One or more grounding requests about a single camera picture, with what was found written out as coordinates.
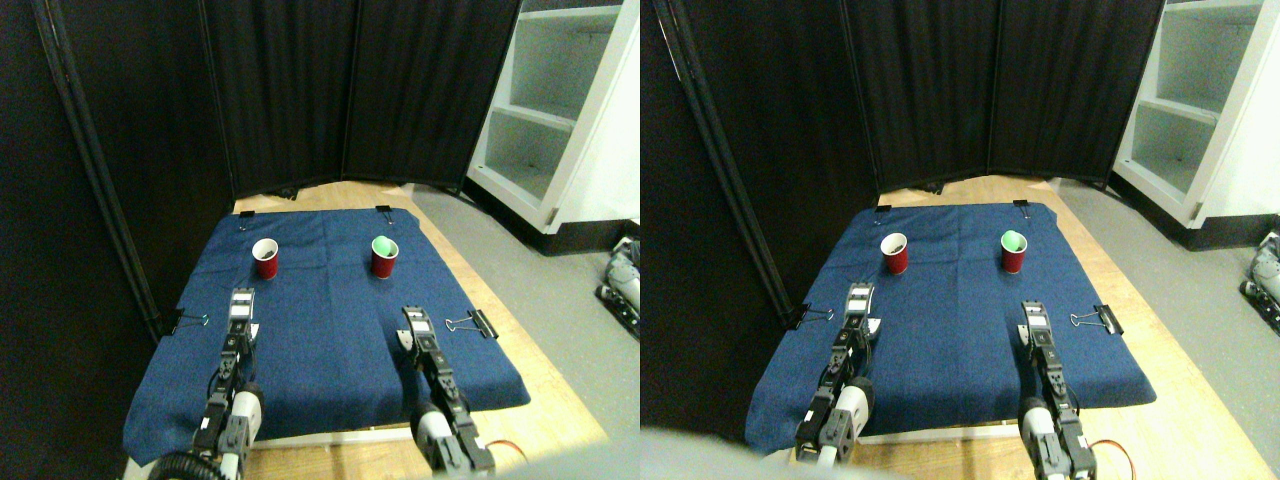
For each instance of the green ball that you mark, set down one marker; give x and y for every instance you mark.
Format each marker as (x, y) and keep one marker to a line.
(1014, 241)
(385, 246)

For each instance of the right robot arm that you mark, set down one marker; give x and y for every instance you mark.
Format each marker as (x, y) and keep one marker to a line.
(1060, 430)
(450, 430)

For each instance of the black curtain stand foot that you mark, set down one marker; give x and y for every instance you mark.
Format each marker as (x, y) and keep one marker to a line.
(925, 186)
(282, 191)

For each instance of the dark blue cloth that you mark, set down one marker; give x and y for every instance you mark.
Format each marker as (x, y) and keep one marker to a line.
(330, 330)
(960, 330)

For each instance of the grey machine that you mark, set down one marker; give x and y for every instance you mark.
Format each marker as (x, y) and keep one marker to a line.
(1264, 285)
(622, 290)

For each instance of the black curtain stand pole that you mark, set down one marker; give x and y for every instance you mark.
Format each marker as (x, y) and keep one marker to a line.
(743, 200)
(108, 200)

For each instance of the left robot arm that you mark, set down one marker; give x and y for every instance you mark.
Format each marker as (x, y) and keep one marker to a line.
(232, 410)
(848, 410)

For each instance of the white shelf unit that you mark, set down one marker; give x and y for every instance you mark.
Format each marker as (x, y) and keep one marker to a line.
(600, 150)
(1245, 150)

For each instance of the red cup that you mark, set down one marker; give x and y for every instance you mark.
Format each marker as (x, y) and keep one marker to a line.
(266, 267)
(384, 267)
(897, 262)
(1014, 262)

